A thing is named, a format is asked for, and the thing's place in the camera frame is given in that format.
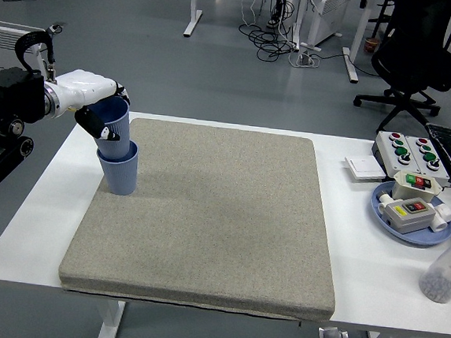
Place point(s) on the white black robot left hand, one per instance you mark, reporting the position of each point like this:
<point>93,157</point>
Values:
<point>84,87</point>

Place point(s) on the blue ribbed plastic cup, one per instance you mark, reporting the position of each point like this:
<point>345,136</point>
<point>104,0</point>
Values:
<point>118,175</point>
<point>123,122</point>

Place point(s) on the small brown cup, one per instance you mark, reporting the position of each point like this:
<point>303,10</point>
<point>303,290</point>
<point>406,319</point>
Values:
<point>371,45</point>

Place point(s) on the white push-button control box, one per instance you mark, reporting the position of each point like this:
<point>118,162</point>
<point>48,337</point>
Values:
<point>438,172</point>
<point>387,151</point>

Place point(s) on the grey floor outlet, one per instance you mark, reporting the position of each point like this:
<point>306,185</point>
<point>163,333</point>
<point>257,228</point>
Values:
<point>57,27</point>

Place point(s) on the wide white panel heater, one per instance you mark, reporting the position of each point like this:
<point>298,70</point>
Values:
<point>0,38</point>

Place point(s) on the grey-brown foam mat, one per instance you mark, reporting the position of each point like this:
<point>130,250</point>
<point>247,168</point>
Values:
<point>225,216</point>

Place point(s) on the black white sneaker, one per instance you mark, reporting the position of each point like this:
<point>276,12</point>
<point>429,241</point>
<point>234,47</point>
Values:
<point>273,23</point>

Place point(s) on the white power strip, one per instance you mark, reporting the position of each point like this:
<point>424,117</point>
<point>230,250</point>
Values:
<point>307,60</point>

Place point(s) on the narrow white panel heater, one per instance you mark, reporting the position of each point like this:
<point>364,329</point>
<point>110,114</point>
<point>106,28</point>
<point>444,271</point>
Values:
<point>330,12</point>

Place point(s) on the small white plug fitting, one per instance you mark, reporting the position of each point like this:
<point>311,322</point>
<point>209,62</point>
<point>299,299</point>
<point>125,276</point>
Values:
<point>385,199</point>

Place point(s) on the black office chair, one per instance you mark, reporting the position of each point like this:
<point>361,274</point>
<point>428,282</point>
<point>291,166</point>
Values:
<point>419,35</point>

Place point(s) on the blue round plate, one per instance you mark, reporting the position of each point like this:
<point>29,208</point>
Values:
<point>421,237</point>

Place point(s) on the white pipe fitting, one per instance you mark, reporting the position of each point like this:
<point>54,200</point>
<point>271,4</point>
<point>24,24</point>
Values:
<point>440,221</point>

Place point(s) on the clear bottle with red cap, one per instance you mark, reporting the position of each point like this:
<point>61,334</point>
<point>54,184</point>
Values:
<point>445,271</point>

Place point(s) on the white wall switch plate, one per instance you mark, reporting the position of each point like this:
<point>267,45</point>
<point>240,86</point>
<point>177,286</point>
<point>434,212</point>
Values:
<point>364,167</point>

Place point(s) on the cream three-button switch box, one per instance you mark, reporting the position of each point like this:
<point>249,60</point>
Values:
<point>405,188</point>

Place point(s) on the grey two-button switch box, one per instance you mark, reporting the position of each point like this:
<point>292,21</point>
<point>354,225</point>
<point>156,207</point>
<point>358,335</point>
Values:
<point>410,221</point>

